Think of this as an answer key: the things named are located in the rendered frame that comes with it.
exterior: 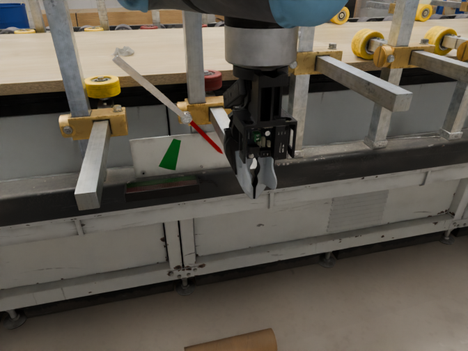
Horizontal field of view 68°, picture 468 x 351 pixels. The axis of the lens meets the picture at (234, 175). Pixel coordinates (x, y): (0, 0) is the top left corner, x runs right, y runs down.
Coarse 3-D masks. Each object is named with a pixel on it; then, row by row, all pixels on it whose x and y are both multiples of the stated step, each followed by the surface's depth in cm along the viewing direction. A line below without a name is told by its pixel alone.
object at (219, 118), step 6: (210, 96) 85; (210, 108) 78; (216, 108) 78; (222, 108) 78; (210, 114) 78; (216, 114) 75; (222, 114) 75; (210, 120) 79; (216, 120) 72; (222, 120) 72; (228, 120) 72; (216, 126) 73; (222, 126) 69; (222, 132) 67; (222, 138) 68; (222, 144) 68; (252, 162) 56; (252, 168) 55; (252, 174) 55; (252, 180) 56
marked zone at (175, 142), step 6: (174, 144) 81; (168, 150) 81; (174, 150) 82; (168, 156) 82; (174, 156) 82; (162, 162) 82; (168, 162) 83; (174, 162) 83; (168, 168) 83; (174, 168) 84
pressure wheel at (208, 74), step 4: (204, 72) 86; (208, 72) 87; (212, 72) 88; (216, 72) 87; (220, 72) 87; (204, 76) 84; (208, 76) 84; (212, 76) 84; (216, 76) 84; (220, 76) 86; (204, 80) 84; (208, 80) 84; (212, 80) 84; (216, 80) 85; (220, 80) 86; (208, 84) 84; (212, 84) 85; (216, 84) 85; (220, 84) 87; (208, 88) 85; (212, 88) 85; (216, 88) 86
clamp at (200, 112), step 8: (216, 96) 82; (176, 104) 81; (184, 104) 78; (192, 104) 77; (200, 104) 78; (208, 104) 78; (216, 104) 78; (192, 112) 78; (200, 112) 78; (208, 112) 79; (200, 120) 79; (208, 120) 80
